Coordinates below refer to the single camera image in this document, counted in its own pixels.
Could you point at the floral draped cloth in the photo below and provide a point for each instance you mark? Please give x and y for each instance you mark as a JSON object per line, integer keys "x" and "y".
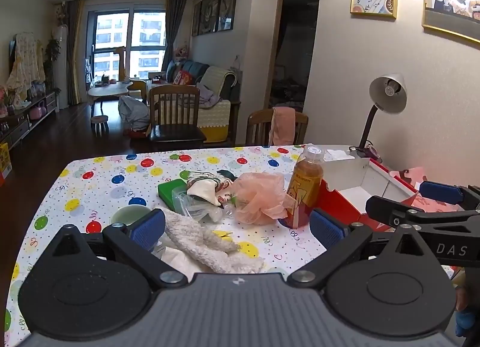
{"x": 24, "y": 62}

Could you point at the yellow box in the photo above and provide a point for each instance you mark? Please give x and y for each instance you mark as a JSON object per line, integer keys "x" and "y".
{"x": 4, "y": 159}

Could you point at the orange juice bottle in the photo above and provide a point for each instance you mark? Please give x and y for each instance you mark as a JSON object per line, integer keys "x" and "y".
{"x": 303, "y": 189}

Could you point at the green ceramic bowl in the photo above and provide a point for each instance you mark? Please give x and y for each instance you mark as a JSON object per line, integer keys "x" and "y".
{"x": 125, "y": 215}

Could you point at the pink towel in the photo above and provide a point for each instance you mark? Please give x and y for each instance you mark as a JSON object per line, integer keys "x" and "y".
{"x": 283, "y": 125}

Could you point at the pink fluffy cloth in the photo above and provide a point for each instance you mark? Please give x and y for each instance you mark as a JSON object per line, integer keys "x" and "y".
{"x": 258, "y": 197}

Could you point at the large window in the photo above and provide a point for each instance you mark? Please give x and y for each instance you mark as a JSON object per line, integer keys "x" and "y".
{"x": 112, "y": 43}

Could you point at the small wooden stool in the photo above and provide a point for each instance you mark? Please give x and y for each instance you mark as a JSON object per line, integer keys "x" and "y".
{"x": 99, "y": 120}

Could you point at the white desk lamp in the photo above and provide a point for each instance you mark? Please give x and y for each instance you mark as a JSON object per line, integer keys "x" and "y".
{"x": 390, "y": 96}

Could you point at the white fluffy towel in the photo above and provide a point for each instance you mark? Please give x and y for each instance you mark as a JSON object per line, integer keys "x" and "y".
{"x": 195, "y": 242}

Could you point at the wooden chair with dark seat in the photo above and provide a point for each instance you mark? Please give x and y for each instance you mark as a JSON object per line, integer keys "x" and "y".
{"x": 174, "y": 107}

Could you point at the red and white cardboard box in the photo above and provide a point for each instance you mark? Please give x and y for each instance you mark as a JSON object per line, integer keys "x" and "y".
{"x": 360, "y": 174}

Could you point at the wooden door frame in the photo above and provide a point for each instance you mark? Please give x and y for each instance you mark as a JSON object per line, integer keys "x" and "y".
{"x": 280, "y": 32}

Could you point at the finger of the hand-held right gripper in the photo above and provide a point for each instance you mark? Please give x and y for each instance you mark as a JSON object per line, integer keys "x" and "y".
{"x": 393, "y": 212}
{"x": 442, "y": 191}

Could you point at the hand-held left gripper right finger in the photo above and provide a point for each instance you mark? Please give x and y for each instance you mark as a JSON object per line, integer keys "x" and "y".
{"x": 326, "y": 230}

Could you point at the grey white bundle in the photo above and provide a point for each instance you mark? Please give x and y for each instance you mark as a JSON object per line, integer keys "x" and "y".
{"x": 133, "y": 112}

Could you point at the white paper napkin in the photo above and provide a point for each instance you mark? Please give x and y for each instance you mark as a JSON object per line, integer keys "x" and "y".
{"x": 339, "y": 152}

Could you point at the wooden coffee table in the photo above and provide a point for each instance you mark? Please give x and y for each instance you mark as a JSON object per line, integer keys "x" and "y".
{"x": 108, "y": 90}

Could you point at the dark wooden media cabinet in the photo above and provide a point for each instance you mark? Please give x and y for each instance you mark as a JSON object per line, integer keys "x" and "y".
{"x": 22, "y": 122}

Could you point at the white standing air conditioner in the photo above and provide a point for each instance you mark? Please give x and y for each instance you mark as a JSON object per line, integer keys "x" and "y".
{"x": 61, "y": 66}

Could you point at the green potted plant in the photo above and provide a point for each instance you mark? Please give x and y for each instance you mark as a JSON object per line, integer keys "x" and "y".
{"x": 52, "y": 51}

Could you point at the grey and yellow curtain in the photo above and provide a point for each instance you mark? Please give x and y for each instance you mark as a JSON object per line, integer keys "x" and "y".
{"x": 75, "y": 51}

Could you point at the clear plastic bag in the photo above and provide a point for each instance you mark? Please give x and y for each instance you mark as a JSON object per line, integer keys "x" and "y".
{"x": 195, "y": 212}

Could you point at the plush toy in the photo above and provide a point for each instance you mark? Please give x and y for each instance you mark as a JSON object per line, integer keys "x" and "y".
{"x": 182, "y": 51}

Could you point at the green sponge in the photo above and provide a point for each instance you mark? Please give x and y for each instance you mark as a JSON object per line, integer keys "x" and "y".
{"x": 168, "y": 191}

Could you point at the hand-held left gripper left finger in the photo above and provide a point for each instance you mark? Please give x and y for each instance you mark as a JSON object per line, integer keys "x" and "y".
{"x": 148, "y": 229}

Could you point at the dark framed wall picture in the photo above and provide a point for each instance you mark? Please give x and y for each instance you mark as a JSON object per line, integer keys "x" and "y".
{"x": 228, "y": 4}
{"x": 196, "y": 19}
{"x": 210, "y": 11}

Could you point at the sofa with cream covers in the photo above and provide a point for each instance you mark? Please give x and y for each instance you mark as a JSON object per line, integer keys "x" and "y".
{"x": 219, "y": 116}

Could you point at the person's right hand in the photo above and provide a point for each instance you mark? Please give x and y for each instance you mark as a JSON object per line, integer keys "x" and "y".
{"x": 467, "y": 317}

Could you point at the black cloth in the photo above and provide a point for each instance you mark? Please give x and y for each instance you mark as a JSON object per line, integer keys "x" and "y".
{"x": 227, "y": 174}

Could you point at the printed white cloth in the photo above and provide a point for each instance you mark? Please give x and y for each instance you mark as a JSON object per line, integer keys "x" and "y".
{"x": 204, "y": 189}

